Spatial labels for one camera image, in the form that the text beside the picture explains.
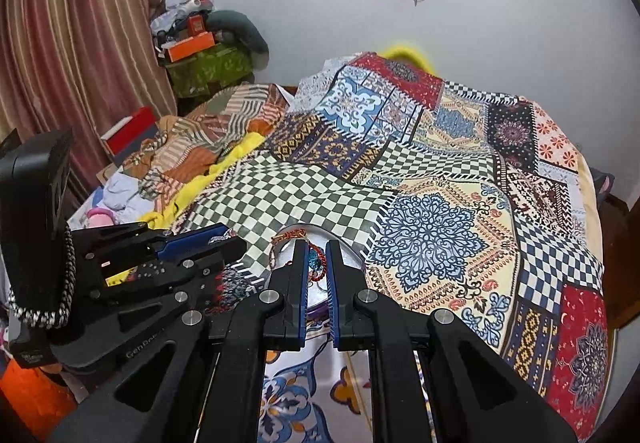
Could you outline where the red string bracelet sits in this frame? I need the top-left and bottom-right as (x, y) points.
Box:
(271, 230), (332, 285)

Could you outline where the purple heart-shaped tin box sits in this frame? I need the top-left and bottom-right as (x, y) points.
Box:
(272, 223), (368, 324)

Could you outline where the striped brown curtain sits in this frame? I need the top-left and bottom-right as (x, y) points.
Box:
(0, 0), (178, 218)

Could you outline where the flat orange box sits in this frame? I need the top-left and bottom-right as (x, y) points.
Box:
(165, 33), (217, 64)

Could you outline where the striped orange blanket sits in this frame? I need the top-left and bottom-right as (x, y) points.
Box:
(120, 83), (291, 204)

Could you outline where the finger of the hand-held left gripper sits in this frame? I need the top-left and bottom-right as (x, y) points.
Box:
(70, 222), (233, 270)
(86, 238), (249, 305)

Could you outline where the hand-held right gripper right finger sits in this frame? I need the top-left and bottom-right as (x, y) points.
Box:
(325, 239), (581, 443)

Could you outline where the black and white braided cord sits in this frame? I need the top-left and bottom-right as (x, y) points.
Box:
(9, 223), (77, 330)

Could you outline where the yellow pillow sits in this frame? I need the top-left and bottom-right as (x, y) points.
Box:
(385, 41), (436, 72)

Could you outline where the red and white box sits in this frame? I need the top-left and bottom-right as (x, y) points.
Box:
(100, 106), (158, 156)

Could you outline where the patchwork printed blanket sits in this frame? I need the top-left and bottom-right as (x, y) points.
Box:
(170, 52), (608, 443)

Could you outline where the yellow sheet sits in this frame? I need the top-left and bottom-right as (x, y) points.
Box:
(102, 130), (266, 286)

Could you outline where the light blue garment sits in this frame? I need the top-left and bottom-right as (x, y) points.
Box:
(92, 170), (151, 214)

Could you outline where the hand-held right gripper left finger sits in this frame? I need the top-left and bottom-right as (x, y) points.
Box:
(50, 239), (311, 443)

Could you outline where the orange object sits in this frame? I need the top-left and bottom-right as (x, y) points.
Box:
(0, 363), (77, 440)

